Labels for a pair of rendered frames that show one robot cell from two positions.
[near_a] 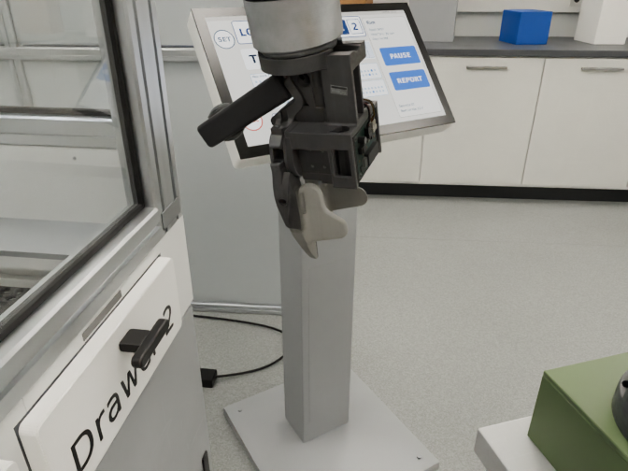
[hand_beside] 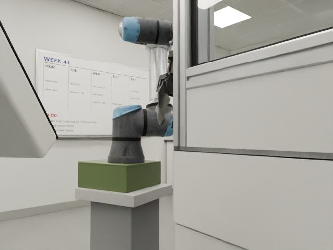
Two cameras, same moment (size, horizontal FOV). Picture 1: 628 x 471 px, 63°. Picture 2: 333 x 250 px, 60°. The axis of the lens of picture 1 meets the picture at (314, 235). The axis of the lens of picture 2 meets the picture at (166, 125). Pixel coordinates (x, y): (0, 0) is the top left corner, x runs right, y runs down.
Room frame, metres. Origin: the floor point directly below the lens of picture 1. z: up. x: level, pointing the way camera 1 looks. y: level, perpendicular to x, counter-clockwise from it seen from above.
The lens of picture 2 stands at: (1.08, 0.57, 0.96)
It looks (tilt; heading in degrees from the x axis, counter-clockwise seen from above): 2 degrees up; 224
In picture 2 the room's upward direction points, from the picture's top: straight up
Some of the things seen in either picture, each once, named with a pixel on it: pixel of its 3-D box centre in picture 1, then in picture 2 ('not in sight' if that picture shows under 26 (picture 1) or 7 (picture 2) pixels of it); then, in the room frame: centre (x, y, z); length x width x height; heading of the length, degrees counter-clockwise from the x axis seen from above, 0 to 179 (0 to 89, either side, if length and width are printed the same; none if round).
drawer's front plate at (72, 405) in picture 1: (121, 362); not in sight; (0.44, 0.21, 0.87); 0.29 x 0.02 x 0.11; 172
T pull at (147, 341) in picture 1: (140, 341); not in sight; (0.44, 0.18, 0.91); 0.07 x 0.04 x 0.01; 172
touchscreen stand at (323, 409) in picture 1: (326, 298); not in sight; (1.11, -0.03, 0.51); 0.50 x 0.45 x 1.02; 30
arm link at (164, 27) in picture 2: not in sight; (173, 34); (0.40, -0.07, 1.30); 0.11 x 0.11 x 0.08; 58
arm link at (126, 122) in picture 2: not in sight; (128, 121); (0.35, -0.37, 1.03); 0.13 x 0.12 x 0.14; 148
